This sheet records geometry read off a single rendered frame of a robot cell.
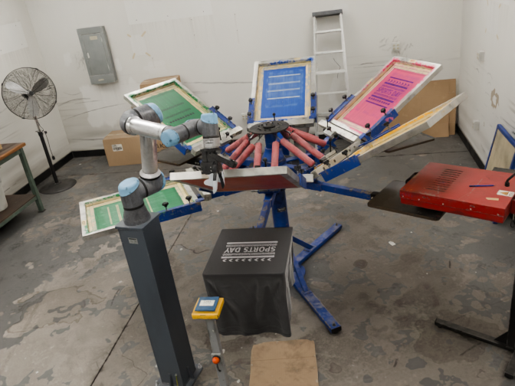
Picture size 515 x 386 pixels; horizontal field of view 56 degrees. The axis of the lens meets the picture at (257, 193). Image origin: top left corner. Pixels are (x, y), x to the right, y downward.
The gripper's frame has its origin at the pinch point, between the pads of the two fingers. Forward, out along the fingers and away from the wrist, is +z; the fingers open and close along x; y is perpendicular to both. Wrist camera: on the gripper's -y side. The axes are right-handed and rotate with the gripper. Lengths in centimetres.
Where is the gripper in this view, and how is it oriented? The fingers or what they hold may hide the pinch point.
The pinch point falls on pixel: (220, 191)
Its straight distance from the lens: 222.3
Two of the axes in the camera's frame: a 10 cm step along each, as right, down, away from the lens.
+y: -9.8, 0.5, 2.0
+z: 0.8, 9.9, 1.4
